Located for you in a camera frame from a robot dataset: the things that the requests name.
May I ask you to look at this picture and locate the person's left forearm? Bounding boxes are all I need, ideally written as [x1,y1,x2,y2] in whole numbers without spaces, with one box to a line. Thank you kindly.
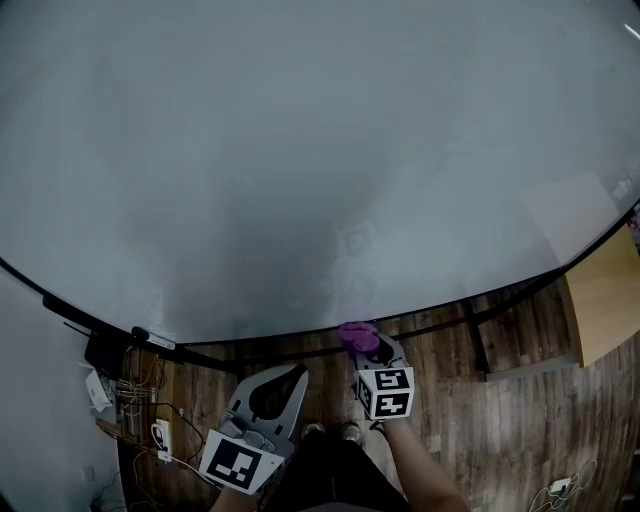
[207,487,264,512]

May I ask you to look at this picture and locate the purple cloth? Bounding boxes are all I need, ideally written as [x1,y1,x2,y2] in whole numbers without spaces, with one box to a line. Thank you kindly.
[338,321,380,357]

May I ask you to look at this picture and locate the white network device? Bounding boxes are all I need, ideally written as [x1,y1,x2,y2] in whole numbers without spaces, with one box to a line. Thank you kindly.
[84,369,114,412]

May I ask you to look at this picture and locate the white marker pen black cap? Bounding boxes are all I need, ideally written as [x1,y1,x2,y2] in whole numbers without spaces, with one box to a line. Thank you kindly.
[130,325,177,351]

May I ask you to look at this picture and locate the black router with antennas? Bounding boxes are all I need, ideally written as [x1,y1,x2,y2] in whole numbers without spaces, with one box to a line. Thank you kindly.
[63,322,131,381]

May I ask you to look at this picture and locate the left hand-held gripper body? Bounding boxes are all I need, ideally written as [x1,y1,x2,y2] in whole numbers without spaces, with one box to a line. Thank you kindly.
[198,408,297,496]

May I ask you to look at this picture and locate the person's right forearm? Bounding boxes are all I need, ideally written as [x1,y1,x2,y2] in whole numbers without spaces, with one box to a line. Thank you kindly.
[382,419,471,512]

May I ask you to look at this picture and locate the bundle of white network cables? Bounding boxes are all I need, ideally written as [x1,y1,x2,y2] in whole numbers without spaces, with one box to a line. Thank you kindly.
[112,377,154,419]

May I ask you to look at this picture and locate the large whiteboard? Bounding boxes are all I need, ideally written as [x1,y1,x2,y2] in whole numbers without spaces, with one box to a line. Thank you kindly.
[0,0,640,346]

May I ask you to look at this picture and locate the black power cable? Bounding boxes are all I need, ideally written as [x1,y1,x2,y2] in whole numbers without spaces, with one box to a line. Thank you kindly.
[149,402,206,464]

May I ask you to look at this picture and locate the light wooden table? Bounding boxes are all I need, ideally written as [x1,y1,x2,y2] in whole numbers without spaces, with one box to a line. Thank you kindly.
[487,224,640,381]

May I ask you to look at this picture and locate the wooden crate with cables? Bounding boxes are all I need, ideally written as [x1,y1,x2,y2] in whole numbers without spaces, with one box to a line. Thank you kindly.
[94,349,176,441]

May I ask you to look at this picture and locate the person's black trousers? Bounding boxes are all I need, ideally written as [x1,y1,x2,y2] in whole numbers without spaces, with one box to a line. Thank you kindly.
[259,432,411,512]

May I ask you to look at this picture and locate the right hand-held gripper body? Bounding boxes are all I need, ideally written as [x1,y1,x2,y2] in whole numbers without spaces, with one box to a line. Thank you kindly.
[355,364,416,421]

